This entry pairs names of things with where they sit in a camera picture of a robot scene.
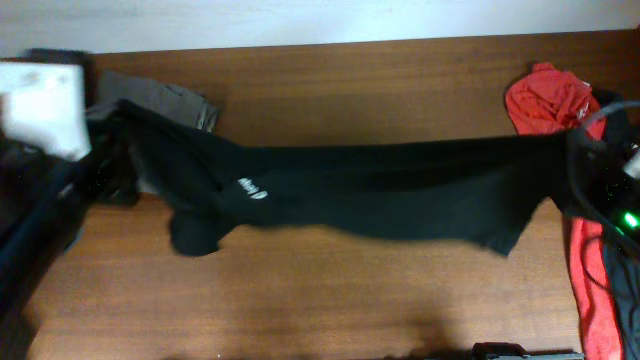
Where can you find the grey folded garment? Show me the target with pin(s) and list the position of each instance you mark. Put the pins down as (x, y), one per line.
(173, 102)

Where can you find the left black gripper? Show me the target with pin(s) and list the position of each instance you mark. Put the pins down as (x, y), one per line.
(126, 150)

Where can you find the dark navy garment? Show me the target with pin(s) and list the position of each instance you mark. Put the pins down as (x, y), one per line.
(622, 271)

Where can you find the black t-shirt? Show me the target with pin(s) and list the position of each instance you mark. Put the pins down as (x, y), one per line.
(483, 191)

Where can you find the red garment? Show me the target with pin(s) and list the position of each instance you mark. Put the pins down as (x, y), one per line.
(545, 101)

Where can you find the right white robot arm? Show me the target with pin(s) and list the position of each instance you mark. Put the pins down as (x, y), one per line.
(607, 193)

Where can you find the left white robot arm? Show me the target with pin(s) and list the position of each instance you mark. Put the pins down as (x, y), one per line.
(44, 200)

